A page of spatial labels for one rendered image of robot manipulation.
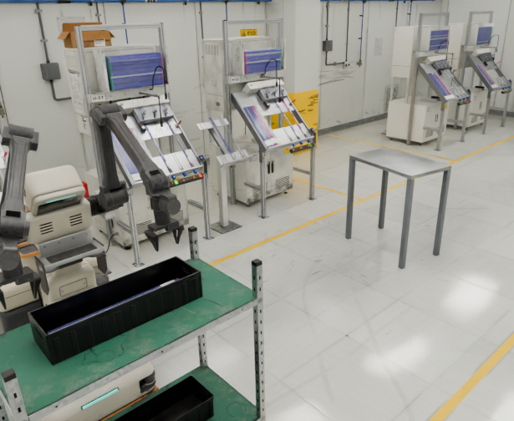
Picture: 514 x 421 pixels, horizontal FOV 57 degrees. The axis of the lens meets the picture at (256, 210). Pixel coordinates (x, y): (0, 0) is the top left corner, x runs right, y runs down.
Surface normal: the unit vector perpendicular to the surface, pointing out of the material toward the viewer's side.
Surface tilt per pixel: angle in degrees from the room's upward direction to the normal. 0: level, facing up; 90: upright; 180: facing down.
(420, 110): 90
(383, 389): 0
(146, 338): 0
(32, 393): 0
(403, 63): 90
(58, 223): 98
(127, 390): 90
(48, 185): 42
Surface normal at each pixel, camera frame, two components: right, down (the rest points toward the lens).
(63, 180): 0.43, -0.50
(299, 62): 0.66, 0.27
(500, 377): -0.03, -0.92
